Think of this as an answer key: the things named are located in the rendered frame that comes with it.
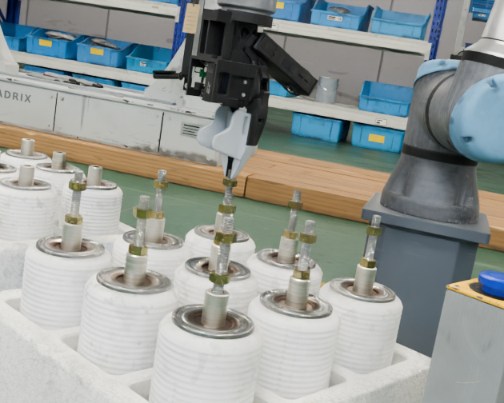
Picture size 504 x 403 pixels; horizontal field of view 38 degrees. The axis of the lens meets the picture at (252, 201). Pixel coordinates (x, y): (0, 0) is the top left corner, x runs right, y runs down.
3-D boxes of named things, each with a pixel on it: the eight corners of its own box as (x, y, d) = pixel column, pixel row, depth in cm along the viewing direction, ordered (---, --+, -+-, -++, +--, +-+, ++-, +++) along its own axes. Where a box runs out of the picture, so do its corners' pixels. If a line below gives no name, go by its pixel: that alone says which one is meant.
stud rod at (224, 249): (209, 297, 66) (221, 216, 64) (217, 296, 66) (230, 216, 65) (216, 301, 65) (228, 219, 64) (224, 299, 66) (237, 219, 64)
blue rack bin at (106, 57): (102, 63, 618) (105, 37, 614) (143, 69, 609) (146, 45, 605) (73, 61, 570) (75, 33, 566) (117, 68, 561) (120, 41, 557)
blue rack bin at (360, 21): (321, 29, 565) (326, 1, 561) (370, 37, 555) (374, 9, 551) (306, 23, 518) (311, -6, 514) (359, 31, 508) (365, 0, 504)
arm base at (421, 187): (384, 195, 123) (396, 137, 122) (476, 213, 120) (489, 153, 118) (374, 209, 109) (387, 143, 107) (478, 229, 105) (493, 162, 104)
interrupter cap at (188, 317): (196, 304, 71) (197, 297, 71) (266, 326, 68) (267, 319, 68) (154, 325, 64) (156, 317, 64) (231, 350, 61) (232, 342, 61)
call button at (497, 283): (486, 287, 70) (491, 267, 70) (526, 301, 68) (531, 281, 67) (467, 293, 68) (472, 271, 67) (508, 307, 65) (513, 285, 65)
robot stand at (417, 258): (344, 353, 131) (375, 191, 126) (449, 380, 127) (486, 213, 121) (326, 394, 113) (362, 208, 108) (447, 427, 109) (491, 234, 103)
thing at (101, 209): (91, 278, 128) (103, 178, 125) (121, 297, 122) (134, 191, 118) (41, 283, 122) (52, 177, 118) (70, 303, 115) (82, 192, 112)
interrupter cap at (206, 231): (202, 225, 103) (202, 221, 103) (254, 237, 102) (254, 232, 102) (186, 237, 96) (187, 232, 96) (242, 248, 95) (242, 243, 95)
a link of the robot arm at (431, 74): (462, 149, 119) (480, 66, 117) (498, 161, 106) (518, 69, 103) (392, 138, 118) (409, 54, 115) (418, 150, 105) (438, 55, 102)
